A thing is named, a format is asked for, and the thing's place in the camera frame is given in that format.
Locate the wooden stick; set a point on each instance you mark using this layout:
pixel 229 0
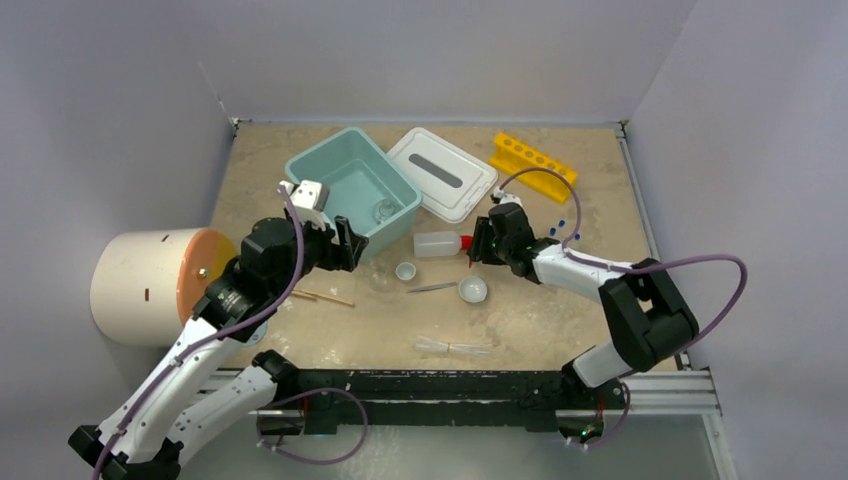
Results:
pixel 320 297

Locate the white squeeze bottle red nozzle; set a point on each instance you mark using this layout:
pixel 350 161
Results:
pixel 441 244

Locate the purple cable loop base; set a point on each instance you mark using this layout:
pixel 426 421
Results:
pixel 275 448

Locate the black base frame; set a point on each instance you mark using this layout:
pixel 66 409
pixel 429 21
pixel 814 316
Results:
pixel 538 401

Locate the white porcelain dish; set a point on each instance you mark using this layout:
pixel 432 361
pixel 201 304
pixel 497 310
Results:
pixel 473 290

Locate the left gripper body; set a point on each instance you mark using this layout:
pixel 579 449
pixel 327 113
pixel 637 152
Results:
pixel 318 250

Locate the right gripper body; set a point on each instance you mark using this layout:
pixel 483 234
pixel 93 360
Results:
pixel 487 248

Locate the yellow test tube rack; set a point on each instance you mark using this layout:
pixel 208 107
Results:
pixel 511 156

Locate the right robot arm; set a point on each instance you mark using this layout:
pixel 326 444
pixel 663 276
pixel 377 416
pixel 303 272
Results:
pixel 646 315

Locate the teal plastic bin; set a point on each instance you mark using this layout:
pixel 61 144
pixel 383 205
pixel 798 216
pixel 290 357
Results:
pixel 359 174

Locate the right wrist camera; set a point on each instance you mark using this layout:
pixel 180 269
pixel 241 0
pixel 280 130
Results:
pixel 500 196

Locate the small white crucible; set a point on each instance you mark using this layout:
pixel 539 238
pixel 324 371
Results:
pixel 405 271

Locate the small glass flask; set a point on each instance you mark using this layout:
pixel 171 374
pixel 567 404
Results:
pixel 384 210

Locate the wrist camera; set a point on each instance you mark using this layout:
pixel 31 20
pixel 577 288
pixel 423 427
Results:
pixel 500 196
pixel 308 199

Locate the white bin lid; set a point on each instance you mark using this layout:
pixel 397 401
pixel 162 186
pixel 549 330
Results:
pixel 452 182

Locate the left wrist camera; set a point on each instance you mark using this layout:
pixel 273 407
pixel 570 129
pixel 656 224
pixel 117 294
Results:
pixel 308 199

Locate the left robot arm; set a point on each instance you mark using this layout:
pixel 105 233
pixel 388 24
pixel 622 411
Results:
pixel 162 426

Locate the white cylinder orange end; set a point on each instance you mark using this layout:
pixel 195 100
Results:
pixel 146 283

